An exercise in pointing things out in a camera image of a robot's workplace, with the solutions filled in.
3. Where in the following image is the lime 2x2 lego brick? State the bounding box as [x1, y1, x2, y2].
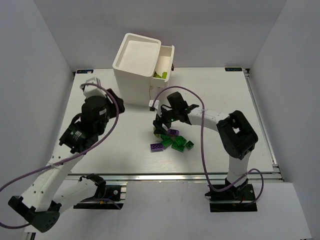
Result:
[161, 71, 168, 79]

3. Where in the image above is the white top drawer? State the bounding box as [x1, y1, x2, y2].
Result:
[150, 45, 175, 89]

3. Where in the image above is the lime curved lego brick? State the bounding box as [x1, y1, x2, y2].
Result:
[153, 127, 160, 138]

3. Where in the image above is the lime 2x2 lego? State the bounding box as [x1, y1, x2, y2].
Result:
[153, 71, 162, 79]

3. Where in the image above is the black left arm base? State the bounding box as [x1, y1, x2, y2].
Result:
[73, 173, 126, 210]

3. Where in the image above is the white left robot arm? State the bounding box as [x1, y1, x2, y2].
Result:
[8, 83, 125, 233]

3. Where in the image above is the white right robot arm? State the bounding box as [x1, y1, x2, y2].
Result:
[149, 91, 259, 188]

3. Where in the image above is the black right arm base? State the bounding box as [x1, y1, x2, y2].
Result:
[205, 180, 258, 213]

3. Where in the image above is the green 2x2 lego brick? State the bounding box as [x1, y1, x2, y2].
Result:
[160, 134, 174, 149]

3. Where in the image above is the purple 2x2 lego brick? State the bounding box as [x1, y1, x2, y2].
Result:
[167, 129, 180, 137]

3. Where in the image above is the purple 2x3 lego brick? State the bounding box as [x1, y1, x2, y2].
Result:
[150, 143, 164, 153]

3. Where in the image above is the green 2x2 lego stacked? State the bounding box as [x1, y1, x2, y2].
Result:
[174, 135, 187, 146]

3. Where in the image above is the green 2x3 lego plate brick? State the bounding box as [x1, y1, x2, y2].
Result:
[171, 142, 185, 153]

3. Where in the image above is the green 2x2 lego rightmost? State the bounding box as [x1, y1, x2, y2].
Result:
[185, 140, 194, 150]

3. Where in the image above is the blue label sticker left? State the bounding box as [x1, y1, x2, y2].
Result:
[76, 69, 94, 74]

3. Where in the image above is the blue label sticker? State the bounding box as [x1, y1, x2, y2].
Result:
[76, 69, 94, 74]
[224, 67, 243, 72]

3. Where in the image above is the white drawer cabinet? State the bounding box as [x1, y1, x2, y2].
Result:
[112, 33, 161, 106]

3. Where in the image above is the blue label sticker right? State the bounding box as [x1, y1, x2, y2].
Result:
[224, 67, 243, 72]

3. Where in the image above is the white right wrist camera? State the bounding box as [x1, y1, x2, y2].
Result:
[148, 100, 160, 112]

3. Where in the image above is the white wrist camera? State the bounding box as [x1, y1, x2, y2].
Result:
[80, 77, 105, 98]
[148, 100, 160, 112]

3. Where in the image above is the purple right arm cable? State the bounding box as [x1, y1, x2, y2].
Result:
[152, 86, 265, 206]

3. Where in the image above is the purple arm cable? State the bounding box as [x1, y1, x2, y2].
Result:
[152, 86, 265, 206]
[0, 83, 123, 230]

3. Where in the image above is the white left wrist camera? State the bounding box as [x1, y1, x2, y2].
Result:
[80, 77, 105, 98]

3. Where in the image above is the aluminium front rail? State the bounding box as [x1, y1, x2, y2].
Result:
[66, 172, 283, 182]

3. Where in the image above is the aluminium rail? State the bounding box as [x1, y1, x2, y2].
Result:
[66, 172, 283, 182]
[243, 67, 285, 181]

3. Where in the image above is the aluminium right rail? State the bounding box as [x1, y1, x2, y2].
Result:
[243, 67, 285, 181]

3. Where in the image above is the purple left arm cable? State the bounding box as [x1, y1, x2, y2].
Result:
[0, 83, 123, 230]

